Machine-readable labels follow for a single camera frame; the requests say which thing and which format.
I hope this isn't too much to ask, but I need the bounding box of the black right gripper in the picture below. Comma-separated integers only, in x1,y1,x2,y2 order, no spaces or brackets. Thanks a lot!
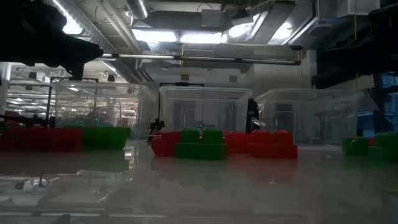
310,2,398,90

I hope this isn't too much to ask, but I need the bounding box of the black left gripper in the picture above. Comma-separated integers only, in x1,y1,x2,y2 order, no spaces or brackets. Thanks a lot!
0,0,104,80

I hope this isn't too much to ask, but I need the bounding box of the green plastic building block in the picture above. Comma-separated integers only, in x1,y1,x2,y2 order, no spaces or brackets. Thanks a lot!
81,125,132,151
368,132,398,163
342,136,370,157
173,127,228,161

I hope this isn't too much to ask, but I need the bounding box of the clear plastic bin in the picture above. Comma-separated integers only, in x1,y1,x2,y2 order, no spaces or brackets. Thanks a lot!
254,88,366,146
159,86,253,133
51,80,158,141

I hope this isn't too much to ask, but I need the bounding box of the blue background panel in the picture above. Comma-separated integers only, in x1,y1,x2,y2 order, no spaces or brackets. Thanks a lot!
357,71,398,138

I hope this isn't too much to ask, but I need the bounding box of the bright ceiling light panel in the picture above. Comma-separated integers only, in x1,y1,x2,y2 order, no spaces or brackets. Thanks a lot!
132,29,178,44
179,32,224,44

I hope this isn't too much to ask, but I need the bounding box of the red background object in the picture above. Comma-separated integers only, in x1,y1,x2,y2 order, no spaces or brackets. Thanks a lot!
0,111,21,127

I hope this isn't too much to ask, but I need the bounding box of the black clamp behind bins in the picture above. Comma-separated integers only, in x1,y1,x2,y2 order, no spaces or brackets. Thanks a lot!
150,119,165,134

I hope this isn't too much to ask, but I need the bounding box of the grey horizontal ceiling pipe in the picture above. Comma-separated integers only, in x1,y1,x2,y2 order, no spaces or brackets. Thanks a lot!
102,53,302,66

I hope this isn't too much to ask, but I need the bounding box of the grey ceiling box unit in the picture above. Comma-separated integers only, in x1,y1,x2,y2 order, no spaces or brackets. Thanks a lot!
201,9,222,29

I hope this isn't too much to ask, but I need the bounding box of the white translucent table mat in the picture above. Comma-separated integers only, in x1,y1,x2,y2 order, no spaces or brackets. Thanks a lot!
0,138,398,224

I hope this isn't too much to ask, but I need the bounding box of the silver ventilation duct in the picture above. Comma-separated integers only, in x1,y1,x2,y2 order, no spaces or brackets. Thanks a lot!
51,0,149,54

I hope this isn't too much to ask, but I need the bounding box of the black camera stand pole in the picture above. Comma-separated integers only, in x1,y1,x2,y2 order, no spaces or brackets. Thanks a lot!
245,98,261,134

